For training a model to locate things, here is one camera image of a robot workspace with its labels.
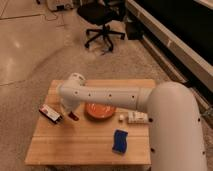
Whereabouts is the small white cube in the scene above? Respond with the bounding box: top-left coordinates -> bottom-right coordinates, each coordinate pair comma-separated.
119,115 -> 125,120

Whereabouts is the wooden table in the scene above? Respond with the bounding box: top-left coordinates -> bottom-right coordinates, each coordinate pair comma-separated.
24,78 -> 158,171

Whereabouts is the white rectangular box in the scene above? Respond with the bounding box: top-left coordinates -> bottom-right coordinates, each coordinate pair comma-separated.
128,111 -> 148,124

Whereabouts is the orange ceramic bowl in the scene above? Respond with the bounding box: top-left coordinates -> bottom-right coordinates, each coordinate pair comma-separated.
85,103 -> 116,120

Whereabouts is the blue sponge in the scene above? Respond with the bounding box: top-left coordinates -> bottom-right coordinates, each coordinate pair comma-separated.
112,130 -> 128,154

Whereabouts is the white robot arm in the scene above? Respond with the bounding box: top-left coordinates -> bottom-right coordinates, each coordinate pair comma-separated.
57,73 -> 208,171

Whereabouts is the black office chair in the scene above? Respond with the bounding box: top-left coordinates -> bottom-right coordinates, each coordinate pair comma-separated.
77,0 -> 125,51

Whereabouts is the black box on floor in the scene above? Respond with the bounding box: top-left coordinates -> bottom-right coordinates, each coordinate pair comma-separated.
125,22 -> 144,40

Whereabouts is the black and white packet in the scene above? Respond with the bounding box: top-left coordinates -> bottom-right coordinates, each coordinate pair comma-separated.
39,104 -> 62,123

